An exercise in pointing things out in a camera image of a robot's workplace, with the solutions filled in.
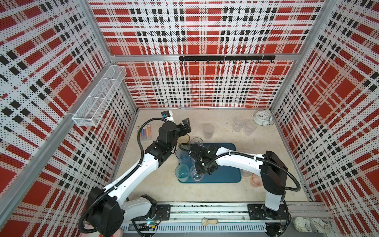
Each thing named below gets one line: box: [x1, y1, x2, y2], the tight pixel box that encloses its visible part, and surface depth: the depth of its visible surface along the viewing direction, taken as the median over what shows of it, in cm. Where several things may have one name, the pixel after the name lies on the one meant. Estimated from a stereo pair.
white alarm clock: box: [253, 110, 273, 127], surface depth 113 cm
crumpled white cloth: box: [292, 217, 331, 234], surface depth 69 cm
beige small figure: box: [201, 217, 219, 227], surface depth 72 cm
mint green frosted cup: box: [174, 163, 190, 183], surface depth 86 cm
